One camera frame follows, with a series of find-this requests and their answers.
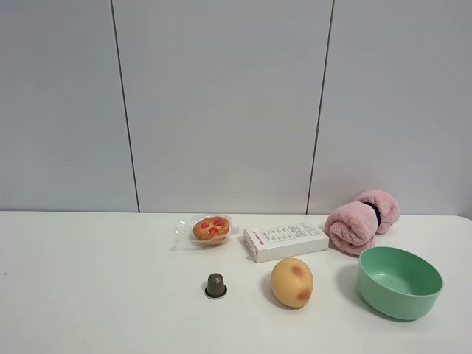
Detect grey coffee capsule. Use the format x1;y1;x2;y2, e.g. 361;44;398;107
204;273;227;299

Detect wrapped fruit tart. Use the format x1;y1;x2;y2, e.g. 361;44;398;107
174;214;239;250

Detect white cardboard box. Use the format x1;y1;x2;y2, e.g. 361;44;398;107
243;221;329;263

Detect yellow potato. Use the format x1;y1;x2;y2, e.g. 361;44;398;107
271;258;314;308

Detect rolled pink towel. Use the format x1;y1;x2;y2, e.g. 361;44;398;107
324;190;400;256

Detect green plastic bowl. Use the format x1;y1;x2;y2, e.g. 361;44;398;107
356;246;443;321

